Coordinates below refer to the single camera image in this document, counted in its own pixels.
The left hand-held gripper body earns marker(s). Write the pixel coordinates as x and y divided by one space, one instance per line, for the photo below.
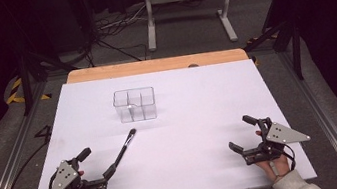
69 186

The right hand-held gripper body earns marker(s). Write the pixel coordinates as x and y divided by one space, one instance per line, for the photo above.
280 136

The black makeup brush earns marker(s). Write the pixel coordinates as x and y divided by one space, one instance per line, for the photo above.
124 150

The clear plastic organizer box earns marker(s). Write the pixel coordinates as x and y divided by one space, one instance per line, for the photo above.
135 104

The person's right hand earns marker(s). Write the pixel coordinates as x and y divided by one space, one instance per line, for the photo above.
277 167

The white table cover sheet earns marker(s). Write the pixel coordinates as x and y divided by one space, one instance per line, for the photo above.
179 133

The yellow black hazard tape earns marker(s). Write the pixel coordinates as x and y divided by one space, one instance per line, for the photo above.
16 93

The black tripod stand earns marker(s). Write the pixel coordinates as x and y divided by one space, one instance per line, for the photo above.
287 36
29 66

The black computer tower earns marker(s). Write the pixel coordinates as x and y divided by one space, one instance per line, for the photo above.
80 16

